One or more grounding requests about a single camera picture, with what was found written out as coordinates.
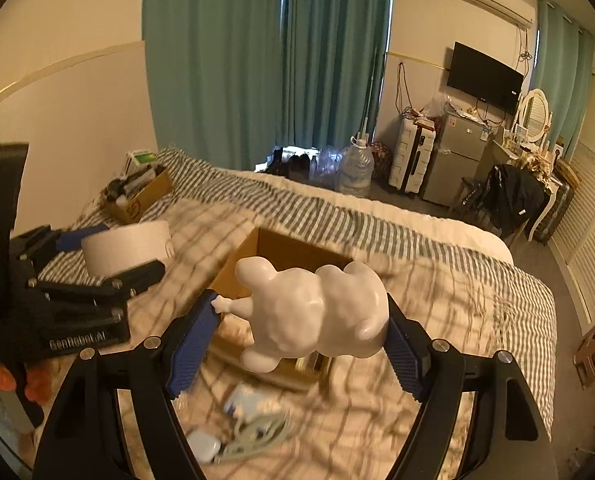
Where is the teal right window curtain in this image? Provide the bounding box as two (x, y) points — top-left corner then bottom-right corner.
(531, 0), (595, 159)

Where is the white plush bear toy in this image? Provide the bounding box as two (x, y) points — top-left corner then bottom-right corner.
(212, 257), (390, 374)

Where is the person's left hand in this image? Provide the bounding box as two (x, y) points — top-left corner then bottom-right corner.
(0, 361), (52, 405)

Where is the large clear water jug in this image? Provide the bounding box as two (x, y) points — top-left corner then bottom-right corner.
(337, 133), (375, 198)

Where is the light blue tissue pack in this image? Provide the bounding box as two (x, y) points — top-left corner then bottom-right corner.
(224, 384), (276, 422)

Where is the grey checkered bed sheet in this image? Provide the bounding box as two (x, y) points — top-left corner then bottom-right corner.
(37, 146), (559, 430)

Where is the white oval vanity mirror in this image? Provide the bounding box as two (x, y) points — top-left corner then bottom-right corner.
(511, 89), (552, 145)

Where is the grey mini fridge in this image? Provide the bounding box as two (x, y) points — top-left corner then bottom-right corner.
(421, 112), (488, 207)

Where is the black clothing on chair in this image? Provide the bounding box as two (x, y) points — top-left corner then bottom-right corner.
(483, 165), (546, 238)

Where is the large open cardboard box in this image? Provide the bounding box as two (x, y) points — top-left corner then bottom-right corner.
(209, 228), (351, 392)

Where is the teal window curtain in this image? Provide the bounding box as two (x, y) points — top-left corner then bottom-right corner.
(142, 0), (393, 169)
(531, 0), (595, 159)

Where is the white suitcase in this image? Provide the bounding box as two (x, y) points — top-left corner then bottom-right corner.
(389, 117), (436, 194)

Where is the small brown SF cardboard box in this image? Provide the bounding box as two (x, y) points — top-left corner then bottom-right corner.
(100, 150), (172, 224)

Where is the cream plaid blanket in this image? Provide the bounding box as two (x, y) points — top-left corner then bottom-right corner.
(37, 196), (559, 480)

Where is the white tape roll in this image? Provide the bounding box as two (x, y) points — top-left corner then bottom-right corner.
(81, 220), (175, 278)

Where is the white charger adapter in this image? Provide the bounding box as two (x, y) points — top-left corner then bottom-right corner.
(186, 429), (222, 464)

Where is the black wall television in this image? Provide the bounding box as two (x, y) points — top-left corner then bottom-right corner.
(447, 42), (524, 114)

